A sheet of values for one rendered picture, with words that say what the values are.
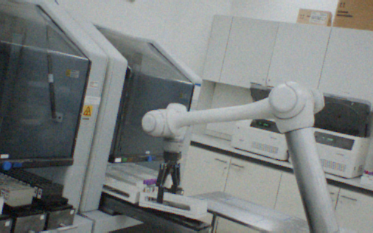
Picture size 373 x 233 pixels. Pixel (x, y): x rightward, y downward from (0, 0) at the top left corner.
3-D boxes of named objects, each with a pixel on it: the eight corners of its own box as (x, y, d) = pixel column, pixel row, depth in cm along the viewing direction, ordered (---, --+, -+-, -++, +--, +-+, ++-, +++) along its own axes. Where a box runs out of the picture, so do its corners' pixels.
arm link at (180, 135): (168, 136, 214) (154, 136, 203) (172, 103, 214) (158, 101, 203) (189, 139, 210) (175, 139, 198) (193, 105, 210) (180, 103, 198)
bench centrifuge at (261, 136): (228, 147, 446) (242, 81, 443) (254, 147, 499) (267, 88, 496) (282, 161, 417) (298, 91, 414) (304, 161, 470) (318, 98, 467)
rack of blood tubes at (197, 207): (138, 205, 209) (139, 191, 209) (150, 203, 217) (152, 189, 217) (195, 219, 194) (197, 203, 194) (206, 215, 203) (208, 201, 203)
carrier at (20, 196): (28, 202, 179) (31, 186, 179) (32, 203, 178) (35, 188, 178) (2, 206, 169) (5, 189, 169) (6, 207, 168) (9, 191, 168)
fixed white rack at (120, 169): (108, 177, 256) (110, 166, 256) (119, 176, 265) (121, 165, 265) (152, 192, 242) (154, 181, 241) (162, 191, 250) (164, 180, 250)
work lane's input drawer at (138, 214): (73, 199, 225) (77, 181, 224) (93, 196, 237) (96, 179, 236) (203, 252, 189) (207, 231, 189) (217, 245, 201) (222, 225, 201)
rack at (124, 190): (84, 187, 224) (87, 175, 224) (98, 186, 233) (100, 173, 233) (133, 206, 210) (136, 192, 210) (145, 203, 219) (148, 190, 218)
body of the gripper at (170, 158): (174, 152, 202) (171, 173, 202) (183, 152, 209) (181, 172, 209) (159, 150, 206) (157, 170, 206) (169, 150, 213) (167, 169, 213)
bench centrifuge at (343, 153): (286, 163, 416) (303, 87, 413) (305, 161, 471) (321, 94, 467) (350, 181, 389) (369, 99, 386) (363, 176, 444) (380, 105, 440)
